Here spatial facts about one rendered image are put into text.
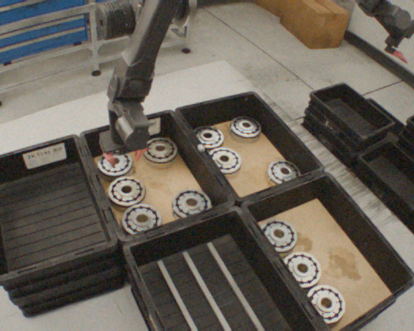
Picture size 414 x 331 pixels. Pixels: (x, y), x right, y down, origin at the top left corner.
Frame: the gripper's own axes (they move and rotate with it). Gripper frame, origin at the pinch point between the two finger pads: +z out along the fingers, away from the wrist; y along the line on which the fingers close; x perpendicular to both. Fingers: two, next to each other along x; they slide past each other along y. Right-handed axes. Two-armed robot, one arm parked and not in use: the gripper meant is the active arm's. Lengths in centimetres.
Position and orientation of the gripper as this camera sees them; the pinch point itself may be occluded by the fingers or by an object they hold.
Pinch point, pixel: (124, 161)
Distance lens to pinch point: 98.7
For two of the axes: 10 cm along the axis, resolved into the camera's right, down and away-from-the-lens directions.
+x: -4.4, -7.1, 5.5
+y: 8.9, -2.8, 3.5
